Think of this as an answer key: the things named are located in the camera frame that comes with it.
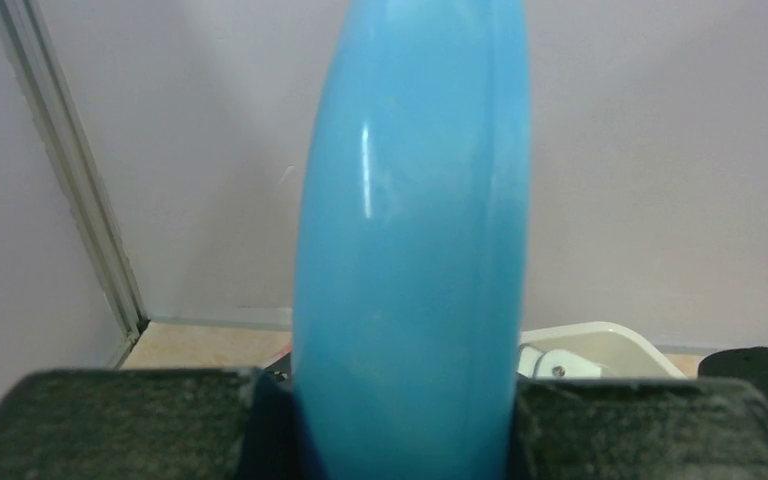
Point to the white plastic storage bin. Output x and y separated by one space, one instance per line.
591 350

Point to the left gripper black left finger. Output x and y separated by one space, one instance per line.
227 423

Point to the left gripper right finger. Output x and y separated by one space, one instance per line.
638 429

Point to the blue plastic bin lid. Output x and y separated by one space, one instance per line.
412 243

